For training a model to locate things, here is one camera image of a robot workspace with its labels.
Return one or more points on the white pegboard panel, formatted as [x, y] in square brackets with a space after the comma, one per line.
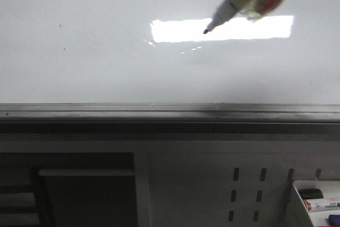
[225, 183]

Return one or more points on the dark shelf unit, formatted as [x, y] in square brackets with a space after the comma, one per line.
[68, 189]

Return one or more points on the white marker tray bin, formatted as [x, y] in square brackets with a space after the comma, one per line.
[296, 212]

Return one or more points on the white whiteboard with aluminium frame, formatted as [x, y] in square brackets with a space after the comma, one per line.
[149, 59]

